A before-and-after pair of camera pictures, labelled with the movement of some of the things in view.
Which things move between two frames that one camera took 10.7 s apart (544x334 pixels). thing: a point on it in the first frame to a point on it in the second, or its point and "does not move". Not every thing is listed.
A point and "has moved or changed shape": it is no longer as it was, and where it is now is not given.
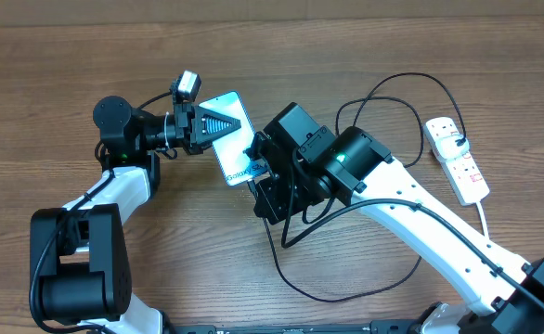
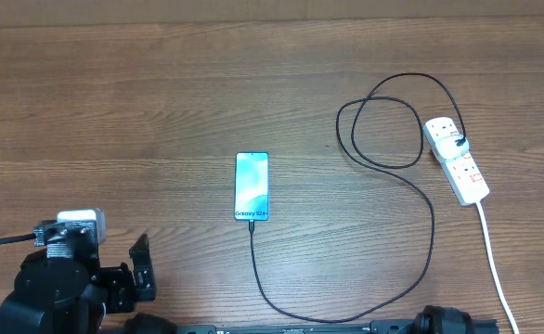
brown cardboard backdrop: [39, 13] does not move
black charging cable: [362, 101] to [344, 113]
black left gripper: [192, 122] to [124, 289]
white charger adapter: [447, 148] does not move
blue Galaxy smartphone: [229, 150] has moved or changed shape
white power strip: [462, 172] does not move
